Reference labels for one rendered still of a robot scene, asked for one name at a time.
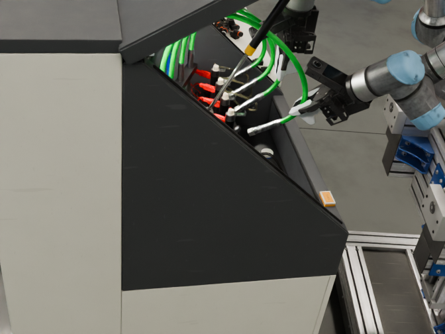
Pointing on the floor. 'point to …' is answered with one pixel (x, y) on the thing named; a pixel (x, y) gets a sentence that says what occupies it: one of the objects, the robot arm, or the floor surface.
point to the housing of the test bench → (61, 165)
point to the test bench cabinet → (229, 307)
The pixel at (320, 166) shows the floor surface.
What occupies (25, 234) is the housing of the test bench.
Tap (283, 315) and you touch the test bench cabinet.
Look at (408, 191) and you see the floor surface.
